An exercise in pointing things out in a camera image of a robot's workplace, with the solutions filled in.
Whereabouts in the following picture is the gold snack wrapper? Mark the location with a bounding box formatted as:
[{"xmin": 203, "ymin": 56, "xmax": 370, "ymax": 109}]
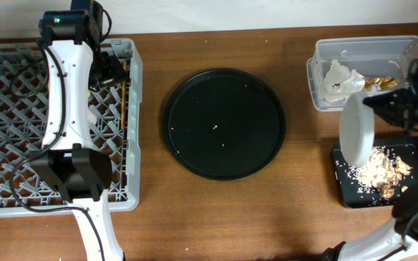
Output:
[{"xmin": 363, "ymin": 76, "xmax": 401, "ymax": 92}]

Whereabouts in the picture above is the grey plate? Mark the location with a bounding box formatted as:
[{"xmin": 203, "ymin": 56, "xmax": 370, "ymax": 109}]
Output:
[{"xmin": 339, "ymin": 92, "xmax": 374, "ymax": 167}]

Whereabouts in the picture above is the white napkin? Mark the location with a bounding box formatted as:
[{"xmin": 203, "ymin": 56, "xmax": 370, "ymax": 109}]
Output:
[{"xmin": 321, "ymin": 59, "xmax": 365, "ymax": 102}]

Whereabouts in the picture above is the peanut shells and rice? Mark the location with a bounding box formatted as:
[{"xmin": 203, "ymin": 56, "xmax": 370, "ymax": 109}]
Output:
[{"xmin": 345, "ymin": 146, "xmax": 413, "ymax": 200}]

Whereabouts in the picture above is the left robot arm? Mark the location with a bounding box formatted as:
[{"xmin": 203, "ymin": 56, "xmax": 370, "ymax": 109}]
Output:
[{"xmin": 30, "ymin": 1, "xmax": 126, "ymax": 260}]

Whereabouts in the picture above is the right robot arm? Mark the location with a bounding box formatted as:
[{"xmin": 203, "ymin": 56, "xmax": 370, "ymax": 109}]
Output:
[{"xmin": 319, "ymin": 59, "xmax": 418, "ymax": 260}]

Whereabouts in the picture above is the grey dishwasher rack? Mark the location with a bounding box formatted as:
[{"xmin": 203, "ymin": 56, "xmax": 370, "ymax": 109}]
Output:
[{"xmin": 0, "ymin": 38, "xmax": 144, "ymax": 218}]

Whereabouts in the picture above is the clear plastic bin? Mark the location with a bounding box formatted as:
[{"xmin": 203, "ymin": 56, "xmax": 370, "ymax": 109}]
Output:
[{"xmin": 306, "ymin": 36, "xmax": 418, "ymax": 112}]

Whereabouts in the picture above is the black rectangular tray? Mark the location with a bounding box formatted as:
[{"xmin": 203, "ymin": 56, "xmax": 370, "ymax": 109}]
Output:
[{"xmin": 331, "ymin": 137, "xmax": 418, "ymax": 209}]

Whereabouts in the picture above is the round black tray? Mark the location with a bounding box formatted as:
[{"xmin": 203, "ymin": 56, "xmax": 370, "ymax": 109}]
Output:
[{"xmin": 163, "ymin": 68, "xmax": 287, "ymax": 181}]

